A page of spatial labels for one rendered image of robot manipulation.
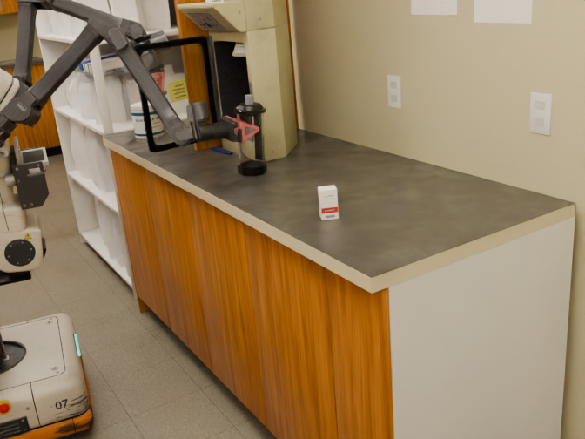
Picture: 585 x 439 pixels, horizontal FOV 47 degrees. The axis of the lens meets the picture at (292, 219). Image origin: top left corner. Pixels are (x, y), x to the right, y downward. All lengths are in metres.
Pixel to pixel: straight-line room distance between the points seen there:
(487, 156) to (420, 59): 0.41
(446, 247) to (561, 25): 0.68
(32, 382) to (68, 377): 0.12
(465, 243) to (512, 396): 0.55
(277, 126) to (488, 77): 0.80
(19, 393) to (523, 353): 1.71
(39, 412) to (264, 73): 1.46
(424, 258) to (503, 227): 0.27
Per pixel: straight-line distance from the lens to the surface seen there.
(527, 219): 1.84
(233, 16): 2.38
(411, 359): 1.68
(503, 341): 1.92
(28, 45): 2.81
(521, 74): 2.05
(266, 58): 2.45
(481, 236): 1.72
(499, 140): 2.14
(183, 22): 2.70
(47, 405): 2.65
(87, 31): 2.34
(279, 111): 2.49
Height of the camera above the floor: 1.59
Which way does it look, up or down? 20 degrees down
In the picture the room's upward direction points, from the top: 5 degrees counter-clockwise
